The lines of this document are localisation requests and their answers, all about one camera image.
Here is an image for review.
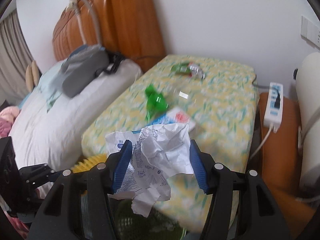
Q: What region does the white paper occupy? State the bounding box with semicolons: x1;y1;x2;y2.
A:
105;123;194;217

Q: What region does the green snack pouch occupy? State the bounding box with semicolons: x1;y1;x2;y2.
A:
145;84;169;121

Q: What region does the green mesh trash basket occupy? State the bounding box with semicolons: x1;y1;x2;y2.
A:
110;199;186;239

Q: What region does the white pillow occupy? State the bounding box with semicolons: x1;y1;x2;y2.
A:
9;59;142;171

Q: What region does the yellow round plastic lid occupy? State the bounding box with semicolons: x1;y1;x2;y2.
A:
71;154;107;173

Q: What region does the white power strip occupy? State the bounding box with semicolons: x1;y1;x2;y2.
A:
263;82;284;133

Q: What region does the beige striped curtain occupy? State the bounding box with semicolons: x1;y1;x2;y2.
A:
1;10;34;105

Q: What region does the yellow floral tablecloth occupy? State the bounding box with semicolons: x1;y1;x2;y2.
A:
81;54;261;234

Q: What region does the blue white milk carton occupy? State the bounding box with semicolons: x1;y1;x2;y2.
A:
147;107;200;132

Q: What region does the clear plastic bag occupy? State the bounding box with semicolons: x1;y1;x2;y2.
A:
163;81;213;123

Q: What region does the green foil wrapper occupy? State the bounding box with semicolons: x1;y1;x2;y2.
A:
171;62;206;80

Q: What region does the brown wooden headboard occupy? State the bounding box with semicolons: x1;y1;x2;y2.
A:
53;0;167;72

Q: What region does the white power strip cord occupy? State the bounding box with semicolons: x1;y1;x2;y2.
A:
248;125;276;160

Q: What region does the black plug cable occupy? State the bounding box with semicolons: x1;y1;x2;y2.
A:
251;73;282;108

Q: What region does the black power adapter cable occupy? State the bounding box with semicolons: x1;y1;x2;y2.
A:
94;51;127;77

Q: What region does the white wall socket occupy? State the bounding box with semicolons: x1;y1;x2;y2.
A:
300;16;320;48

